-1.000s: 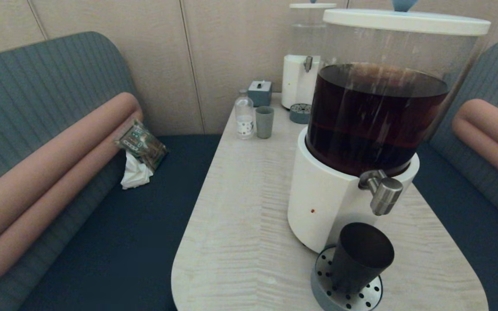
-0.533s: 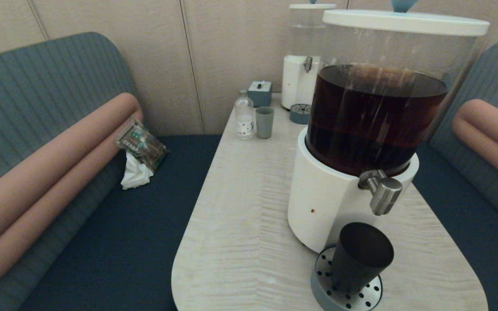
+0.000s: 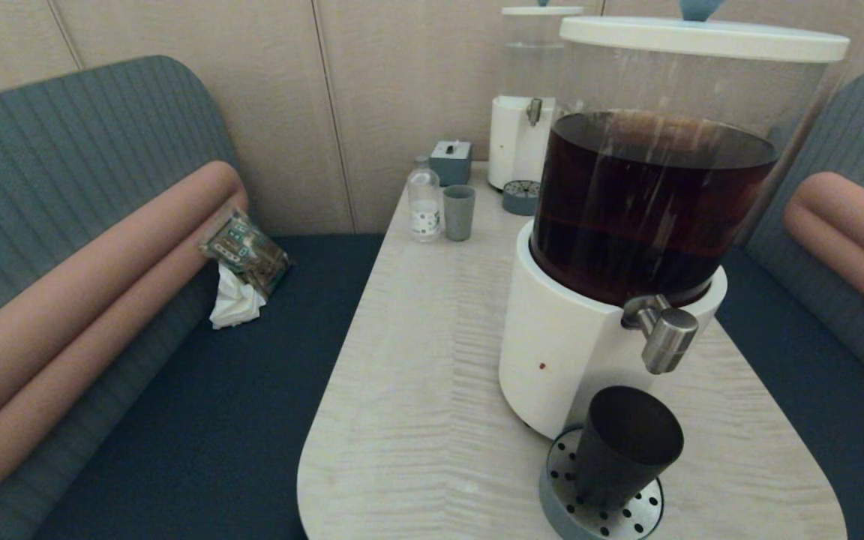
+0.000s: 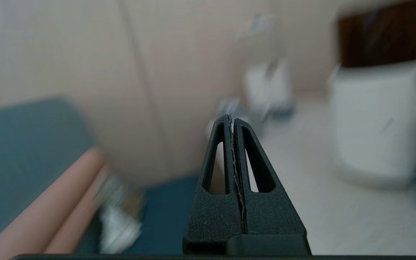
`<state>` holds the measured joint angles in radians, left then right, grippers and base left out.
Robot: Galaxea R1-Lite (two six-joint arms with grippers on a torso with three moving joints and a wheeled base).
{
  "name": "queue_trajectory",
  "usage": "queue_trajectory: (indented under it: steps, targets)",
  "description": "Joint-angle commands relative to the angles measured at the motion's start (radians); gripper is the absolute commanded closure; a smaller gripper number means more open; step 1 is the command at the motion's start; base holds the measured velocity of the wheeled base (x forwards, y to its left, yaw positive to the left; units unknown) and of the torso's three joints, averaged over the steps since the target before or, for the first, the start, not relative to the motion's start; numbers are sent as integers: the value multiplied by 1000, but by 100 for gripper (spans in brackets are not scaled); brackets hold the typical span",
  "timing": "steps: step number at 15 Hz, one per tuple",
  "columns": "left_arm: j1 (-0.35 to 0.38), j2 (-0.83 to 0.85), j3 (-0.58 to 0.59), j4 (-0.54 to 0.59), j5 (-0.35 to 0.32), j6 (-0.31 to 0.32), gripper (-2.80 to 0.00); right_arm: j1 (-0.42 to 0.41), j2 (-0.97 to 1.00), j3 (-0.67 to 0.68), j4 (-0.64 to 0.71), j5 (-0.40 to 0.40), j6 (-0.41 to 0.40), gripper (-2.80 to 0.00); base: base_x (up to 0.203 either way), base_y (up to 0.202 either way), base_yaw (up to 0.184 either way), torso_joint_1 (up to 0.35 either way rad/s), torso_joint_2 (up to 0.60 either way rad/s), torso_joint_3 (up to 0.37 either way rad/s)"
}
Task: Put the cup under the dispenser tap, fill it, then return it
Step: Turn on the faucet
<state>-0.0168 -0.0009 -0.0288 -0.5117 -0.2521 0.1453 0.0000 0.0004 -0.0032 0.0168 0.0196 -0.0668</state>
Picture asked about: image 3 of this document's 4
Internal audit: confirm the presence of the large dispenser with dark tea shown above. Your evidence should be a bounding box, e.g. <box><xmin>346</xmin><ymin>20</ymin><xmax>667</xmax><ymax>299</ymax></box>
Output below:
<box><xmin>498</xmin><ymin>34</ymin><xmax>830</xmax><ymax>442</ymax></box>

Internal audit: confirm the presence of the large metal dispenser tap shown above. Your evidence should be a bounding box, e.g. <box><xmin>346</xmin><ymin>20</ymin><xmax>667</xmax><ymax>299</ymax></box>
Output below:
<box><xmin>621</xmin><ymin>295</ymin><xmax>700</xmax><ymax>375</ymax></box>

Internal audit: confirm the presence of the dark brown plastic cup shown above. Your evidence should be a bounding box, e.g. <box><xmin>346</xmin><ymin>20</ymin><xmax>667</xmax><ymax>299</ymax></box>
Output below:
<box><xmin>573</xmin><ymin>385</ymin><xmax>685</xmax><ymax>514</ymax></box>

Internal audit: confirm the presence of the grey-blue cup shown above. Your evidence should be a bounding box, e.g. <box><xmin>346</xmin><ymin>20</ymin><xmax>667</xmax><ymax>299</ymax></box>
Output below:
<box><xmin>442</xmin><ymin>184</ymin><xmax>476</xmax><ymax>242</ymax></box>

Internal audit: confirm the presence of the clear plastic bottle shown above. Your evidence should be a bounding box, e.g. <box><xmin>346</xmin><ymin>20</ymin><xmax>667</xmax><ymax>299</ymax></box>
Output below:
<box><xmin>407</xmin><ymin>155</ymin><xmax>443</xmax><ymax>243</ymax></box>

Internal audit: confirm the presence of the grey-blue square box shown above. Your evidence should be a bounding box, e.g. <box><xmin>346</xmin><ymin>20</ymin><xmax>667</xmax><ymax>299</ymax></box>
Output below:
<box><xmin>430</xmin><ymin>140</ymin><xmax>473</xmax><ymax>187</ymax></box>

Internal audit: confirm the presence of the small blue perforated drip tray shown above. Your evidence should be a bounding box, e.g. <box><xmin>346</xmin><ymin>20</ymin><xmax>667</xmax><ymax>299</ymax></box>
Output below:
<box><xmin>502</xmin><ymin>179</ymin><xmax>542</xmax><ymax>217</ymax></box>

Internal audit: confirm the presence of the small white clear dispenser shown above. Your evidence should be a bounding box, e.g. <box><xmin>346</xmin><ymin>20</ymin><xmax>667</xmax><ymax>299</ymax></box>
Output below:
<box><xmin>487</xmin><ymin>12</ymin><xmax>583</xmax><ymax>191</ymax></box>

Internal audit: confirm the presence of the green snack packet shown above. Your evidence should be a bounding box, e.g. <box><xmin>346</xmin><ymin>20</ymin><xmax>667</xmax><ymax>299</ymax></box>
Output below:
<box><xmin>200</xmin><ymin>208</ymin><xmax>292</xmax><ymax>299</ymax></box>

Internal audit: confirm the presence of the crumpled white tissue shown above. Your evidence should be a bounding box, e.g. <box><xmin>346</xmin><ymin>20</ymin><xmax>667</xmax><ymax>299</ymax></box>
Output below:
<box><xmin>209</xmin><ymin>262</ymin><xmax>267</xmax><ymax>330</ymax></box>

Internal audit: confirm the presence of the small white dispenser lid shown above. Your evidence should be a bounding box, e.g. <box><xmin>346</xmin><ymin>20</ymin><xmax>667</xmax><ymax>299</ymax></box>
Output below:
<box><xmin>501</xmin><ymin>0</ymin><xmax>585</xmax><ymax>17</ymax></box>

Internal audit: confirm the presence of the round metal drip tray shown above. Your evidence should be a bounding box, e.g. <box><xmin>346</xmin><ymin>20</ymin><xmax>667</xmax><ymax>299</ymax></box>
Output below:
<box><xmin>539</xmin><ymin>424</ymin><xmax>665</xmax><ymax>540</ymax></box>

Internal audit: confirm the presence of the large white dispenser lid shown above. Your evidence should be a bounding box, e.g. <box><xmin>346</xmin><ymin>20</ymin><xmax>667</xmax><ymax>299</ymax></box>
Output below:
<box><xmin>558</xmin><ymin>0</ymin><xmax>851</xmax><ymax>64</ymax></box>

